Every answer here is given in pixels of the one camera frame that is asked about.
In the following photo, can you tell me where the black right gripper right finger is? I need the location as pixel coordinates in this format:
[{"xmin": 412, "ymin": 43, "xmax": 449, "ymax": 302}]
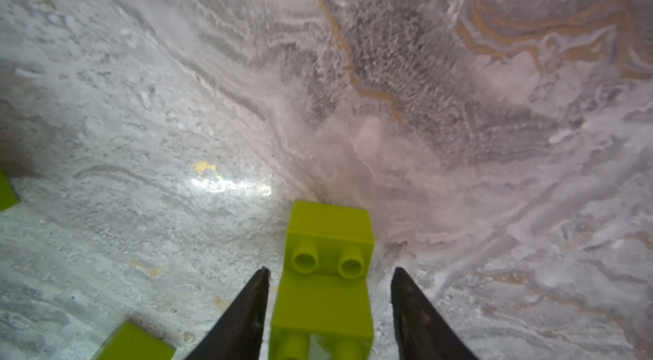
[{"xmin": 390, "ymin": 267, "xmax": 477, "ymax": 360}]

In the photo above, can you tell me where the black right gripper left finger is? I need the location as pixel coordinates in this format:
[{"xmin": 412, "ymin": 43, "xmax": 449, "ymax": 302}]
[{"xmin": 186, "ymin": 267, "xmax": 270, "ymax": 360}]

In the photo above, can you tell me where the long green lego brick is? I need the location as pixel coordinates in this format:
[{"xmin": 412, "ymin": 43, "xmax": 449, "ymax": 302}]
[{"xmin": 269, "ymin": 200, "xmax": 375, "ymax": 359}]

